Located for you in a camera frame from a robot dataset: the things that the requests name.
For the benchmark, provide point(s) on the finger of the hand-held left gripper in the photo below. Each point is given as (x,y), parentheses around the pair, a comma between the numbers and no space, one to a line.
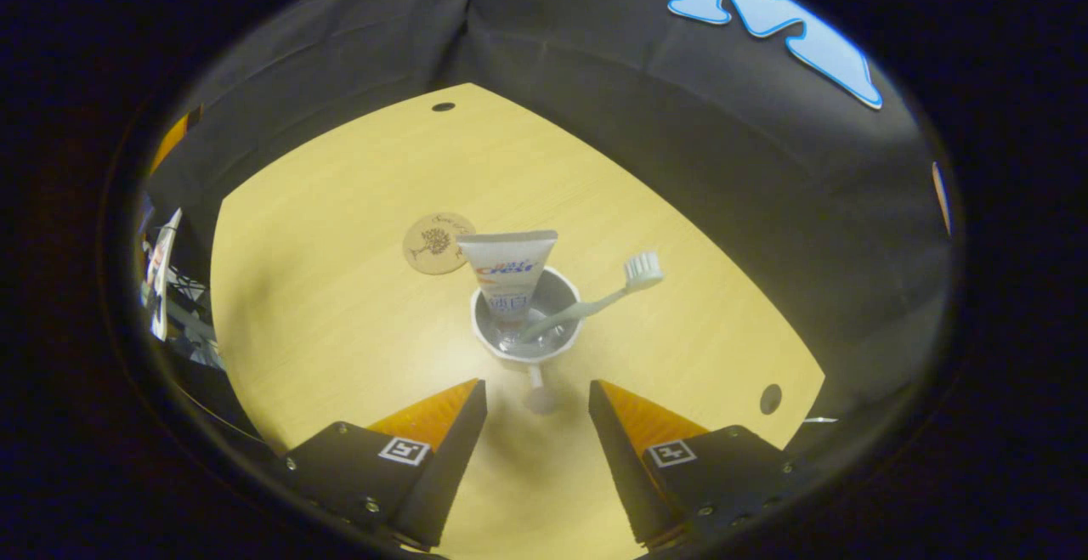
(177,137)

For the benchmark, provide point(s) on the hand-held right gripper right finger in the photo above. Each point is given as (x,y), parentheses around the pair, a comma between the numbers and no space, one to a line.
(620,475)

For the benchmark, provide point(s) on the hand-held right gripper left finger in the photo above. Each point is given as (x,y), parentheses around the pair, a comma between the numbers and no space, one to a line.
(455,466)

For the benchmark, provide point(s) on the pale blue toothbrush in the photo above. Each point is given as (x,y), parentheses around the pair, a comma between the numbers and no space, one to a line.
(612,292)

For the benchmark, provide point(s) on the white toothpaste tube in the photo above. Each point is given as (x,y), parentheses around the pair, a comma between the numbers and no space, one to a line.
(508,280)

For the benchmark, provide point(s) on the black backdrop cloth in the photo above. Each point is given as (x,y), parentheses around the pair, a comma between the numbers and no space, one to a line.
(722,161)

